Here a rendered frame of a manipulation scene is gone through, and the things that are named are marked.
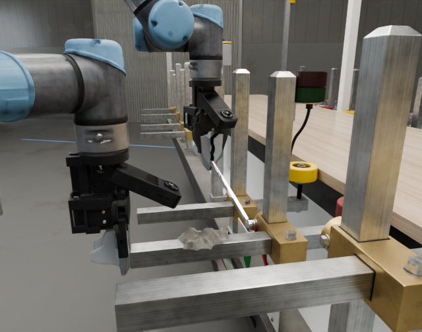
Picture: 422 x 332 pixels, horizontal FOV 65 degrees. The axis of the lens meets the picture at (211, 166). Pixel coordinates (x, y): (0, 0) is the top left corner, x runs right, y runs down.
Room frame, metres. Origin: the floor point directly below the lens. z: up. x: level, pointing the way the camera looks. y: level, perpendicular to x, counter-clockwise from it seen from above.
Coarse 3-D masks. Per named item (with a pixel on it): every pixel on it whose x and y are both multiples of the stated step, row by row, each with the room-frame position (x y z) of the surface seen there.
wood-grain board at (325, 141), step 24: (264, 96) 3.07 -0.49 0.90; (264, 120) 1.62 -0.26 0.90; (312, 120) 1.62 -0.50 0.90; (336, 120) 1.62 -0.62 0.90; (264, 144) 1.19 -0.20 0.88; (312, 144) 1.08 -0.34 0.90; (336, 144) 1.08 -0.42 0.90; (408, 144) 1.08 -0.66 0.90; (336, 168) 0.80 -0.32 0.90; (408, 168) 0.80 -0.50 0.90; (408, 192) 0.63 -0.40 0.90; (408, 216) 0.52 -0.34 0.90
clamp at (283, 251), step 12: (264, 228) 0.55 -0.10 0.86; (276, 228) 0.53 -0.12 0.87; (288, 228) 0.53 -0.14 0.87; (276, 240) 0.49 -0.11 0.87; (288, 240) 0.49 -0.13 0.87; (300, 240) 0.49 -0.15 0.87; (276, 252) 0.49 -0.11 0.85; (288, 252) 0.48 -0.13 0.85; (300, 252) 0.49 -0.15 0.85; (276, 264) 0.49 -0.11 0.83
